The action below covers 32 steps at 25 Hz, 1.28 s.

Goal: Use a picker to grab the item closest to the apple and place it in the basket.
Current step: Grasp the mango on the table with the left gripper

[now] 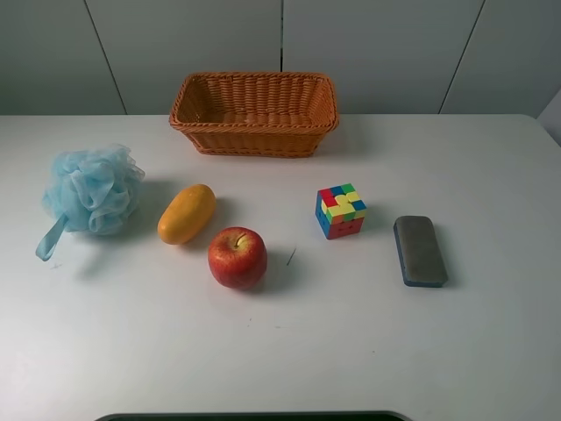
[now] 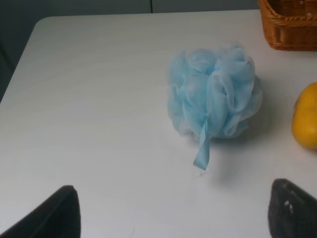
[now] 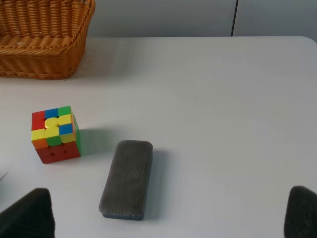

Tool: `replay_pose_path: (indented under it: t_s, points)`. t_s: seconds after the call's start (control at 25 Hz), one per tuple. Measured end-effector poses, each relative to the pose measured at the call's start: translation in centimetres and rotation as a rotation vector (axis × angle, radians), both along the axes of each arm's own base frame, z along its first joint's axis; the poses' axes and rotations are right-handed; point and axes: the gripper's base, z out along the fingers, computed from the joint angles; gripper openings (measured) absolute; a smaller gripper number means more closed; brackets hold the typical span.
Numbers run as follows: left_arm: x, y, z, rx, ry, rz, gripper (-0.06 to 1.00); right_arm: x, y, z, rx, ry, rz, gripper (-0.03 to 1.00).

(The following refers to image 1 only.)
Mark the yellow orange mango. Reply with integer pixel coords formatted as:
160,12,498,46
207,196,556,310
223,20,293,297
158,184,217,245

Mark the red apple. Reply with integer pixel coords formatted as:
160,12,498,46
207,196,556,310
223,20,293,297
208,226,267,289

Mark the orange woven wicker basket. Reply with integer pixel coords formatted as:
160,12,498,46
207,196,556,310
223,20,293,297
169,72,339,158

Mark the colourful puzzle cube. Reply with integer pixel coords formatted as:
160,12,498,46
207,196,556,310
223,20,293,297
315,183,367,239

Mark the grey blue whiteboard eraser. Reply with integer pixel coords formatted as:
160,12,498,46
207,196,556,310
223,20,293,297
394,216,448,288

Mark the light blue bath loofah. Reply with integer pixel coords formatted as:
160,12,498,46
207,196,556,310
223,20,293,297
35,145,146,261

